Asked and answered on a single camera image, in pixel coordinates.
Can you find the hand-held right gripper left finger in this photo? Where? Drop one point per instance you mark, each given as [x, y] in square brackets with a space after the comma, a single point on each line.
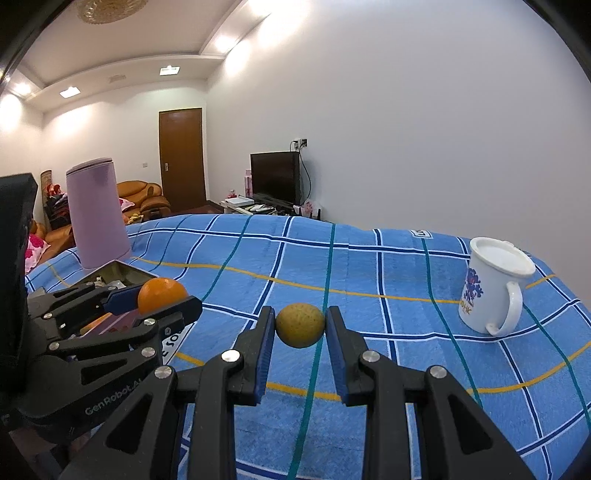
[268, 350]

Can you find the black flat television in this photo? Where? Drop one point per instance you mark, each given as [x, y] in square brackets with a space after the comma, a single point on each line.
[274, 177]

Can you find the chair piled with clothes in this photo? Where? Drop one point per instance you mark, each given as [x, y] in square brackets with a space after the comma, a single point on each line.
[55, 203]

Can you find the low television stand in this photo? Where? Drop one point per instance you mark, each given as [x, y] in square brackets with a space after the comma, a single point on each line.
[272, 210]

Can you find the round golden ceiling lamp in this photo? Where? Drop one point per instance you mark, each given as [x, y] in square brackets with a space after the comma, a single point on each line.
[111, 9]

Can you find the orange leather armchair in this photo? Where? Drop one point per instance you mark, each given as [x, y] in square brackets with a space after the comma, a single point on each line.
[145, 194]

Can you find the blue plaid cloth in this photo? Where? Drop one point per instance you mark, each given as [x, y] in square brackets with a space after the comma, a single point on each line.
[392, 267]

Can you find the brown wooden door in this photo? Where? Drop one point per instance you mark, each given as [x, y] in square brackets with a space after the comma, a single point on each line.
[182, 161]

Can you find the white wall socket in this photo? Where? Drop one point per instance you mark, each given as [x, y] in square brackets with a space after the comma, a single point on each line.
[300, 143]

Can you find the white flat box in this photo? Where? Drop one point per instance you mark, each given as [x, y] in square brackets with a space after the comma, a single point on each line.
[239, 201]

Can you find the small orange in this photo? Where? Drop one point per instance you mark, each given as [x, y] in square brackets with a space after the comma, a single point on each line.
[159, 295]

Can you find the pink floral cushion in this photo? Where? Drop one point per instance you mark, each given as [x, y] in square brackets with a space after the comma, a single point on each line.
[36, 251]
[126, 203]

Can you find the pink metal tin box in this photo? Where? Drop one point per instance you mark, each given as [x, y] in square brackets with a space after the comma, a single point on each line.
[127, 272]

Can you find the tall pink box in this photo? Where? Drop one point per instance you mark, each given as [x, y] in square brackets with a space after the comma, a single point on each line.
[248, 182]

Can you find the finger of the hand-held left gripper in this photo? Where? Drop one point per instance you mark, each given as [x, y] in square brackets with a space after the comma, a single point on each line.
[175, 316]
[122, 298]

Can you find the orange leather sofa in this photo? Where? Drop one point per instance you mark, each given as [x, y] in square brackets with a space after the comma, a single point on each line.
[57, 237]

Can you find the white mug with blue print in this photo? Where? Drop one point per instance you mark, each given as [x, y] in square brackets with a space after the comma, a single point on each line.
[485, 286]

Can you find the square ceiling light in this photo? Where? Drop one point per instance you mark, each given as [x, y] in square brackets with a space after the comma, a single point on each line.
[168, 70]
[68, 91]

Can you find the small yellow-brown round fruit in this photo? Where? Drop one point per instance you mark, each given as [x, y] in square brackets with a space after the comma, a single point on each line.
[300, 325]

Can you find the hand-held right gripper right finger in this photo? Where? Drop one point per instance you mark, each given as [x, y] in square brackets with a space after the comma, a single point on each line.
[334, 350]

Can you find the pink electric kettle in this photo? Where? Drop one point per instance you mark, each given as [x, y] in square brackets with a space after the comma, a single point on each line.
[99, 217]

